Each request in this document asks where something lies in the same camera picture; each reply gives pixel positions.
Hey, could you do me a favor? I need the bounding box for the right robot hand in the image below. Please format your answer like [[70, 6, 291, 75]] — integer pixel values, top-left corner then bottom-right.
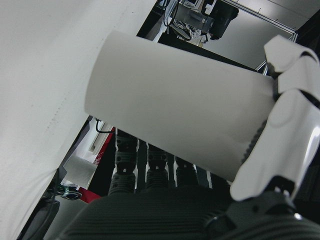
[[57, 34, 320, 240]]

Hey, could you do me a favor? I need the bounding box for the black device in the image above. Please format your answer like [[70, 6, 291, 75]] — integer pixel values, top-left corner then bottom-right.
[[17, 199, 61, 240]]

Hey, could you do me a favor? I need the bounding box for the crumpled silver foil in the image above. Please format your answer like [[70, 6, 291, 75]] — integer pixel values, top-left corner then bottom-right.
[[172, 19, 202, 40]]

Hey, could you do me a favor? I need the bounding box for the grey metal cabinet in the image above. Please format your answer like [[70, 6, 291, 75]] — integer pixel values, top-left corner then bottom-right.
[[173, 3, 216, 33]]

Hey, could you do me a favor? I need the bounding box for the black round bin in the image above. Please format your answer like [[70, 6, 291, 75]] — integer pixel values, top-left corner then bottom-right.
[[209, 0, 240, 41]]

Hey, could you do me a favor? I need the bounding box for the coiled green-grey cable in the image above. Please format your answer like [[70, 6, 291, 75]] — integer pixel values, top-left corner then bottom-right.
[[46, 183, 82, 202]]

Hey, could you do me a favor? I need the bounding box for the background aluminium frame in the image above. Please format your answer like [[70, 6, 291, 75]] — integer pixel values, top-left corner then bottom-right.
[[222, 0, 300, 76]]

